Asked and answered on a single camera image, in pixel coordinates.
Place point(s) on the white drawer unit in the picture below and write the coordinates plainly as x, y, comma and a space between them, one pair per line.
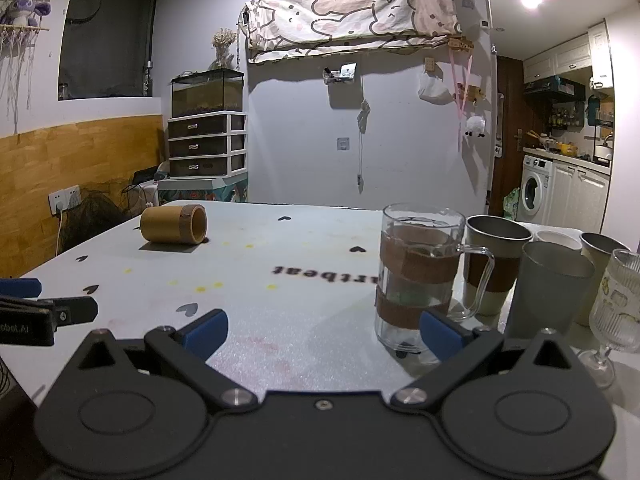
206, 145

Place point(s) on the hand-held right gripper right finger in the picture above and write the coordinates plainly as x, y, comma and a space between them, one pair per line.
441, 335

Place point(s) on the yellow pot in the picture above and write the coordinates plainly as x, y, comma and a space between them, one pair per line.
567, 149

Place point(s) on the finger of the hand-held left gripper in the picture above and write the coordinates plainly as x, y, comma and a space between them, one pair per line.
72, 308
20, 288

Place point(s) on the white sheep plush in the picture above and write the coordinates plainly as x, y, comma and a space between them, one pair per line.
475, 125

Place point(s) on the white washing machine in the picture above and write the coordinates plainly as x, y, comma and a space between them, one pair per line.
536, 190

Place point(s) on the printed low cabinet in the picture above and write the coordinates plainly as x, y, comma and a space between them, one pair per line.
200, 191

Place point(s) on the printed cloth cover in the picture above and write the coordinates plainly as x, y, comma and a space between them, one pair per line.
350, 12

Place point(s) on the ribbed glass goblet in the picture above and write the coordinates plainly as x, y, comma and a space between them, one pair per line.
617, 305

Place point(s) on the brown wooden door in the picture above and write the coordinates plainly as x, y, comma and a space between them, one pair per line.
507, 125

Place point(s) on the black mesh net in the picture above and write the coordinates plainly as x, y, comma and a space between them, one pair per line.
95, 215

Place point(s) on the metal cup with brown band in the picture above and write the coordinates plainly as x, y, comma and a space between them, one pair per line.
492, 260

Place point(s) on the green bag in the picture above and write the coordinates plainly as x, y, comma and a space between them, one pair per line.
512, 204

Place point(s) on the dried flower vase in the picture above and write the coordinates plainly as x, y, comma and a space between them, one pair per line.
223, 50

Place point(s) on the dark window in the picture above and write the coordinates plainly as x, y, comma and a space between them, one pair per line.
107, 35

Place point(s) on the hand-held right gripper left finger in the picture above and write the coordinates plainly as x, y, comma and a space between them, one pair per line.
206, 332

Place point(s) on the plain metal cup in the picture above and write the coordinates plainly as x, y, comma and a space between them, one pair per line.
597, 252

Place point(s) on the macrame wall hanging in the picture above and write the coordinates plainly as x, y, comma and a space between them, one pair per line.
17, 60

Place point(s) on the pink hanging ribbon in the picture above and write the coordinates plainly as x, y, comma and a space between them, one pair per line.
462, 95

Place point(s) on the glass fish tank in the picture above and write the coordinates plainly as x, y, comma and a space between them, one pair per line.
206, 92

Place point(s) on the white upper kitchen cabinets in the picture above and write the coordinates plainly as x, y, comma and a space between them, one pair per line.
565, 57

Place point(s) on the glass mug with brown bands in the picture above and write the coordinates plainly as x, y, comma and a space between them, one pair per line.
417, 280

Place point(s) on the purple plush toy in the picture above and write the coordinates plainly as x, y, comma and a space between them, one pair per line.
22, 10

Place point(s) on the bamboo cup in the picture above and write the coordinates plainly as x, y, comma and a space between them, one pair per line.
172, 224

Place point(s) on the small wall shelf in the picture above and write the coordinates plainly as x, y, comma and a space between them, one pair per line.
342, 72

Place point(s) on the grey matte cup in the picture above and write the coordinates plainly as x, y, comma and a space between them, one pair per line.
550, 290

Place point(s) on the white wall outlet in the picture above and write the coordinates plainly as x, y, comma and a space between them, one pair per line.
343, 144

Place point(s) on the white power socket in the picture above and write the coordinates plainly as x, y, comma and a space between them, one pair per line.
65, 199

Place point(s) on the hanging white bag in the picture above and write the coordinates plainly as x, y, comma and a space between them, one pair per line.
433, 89

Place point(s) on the white ceramic cup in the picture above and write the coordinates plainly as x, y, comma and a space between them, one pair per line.
557, 239

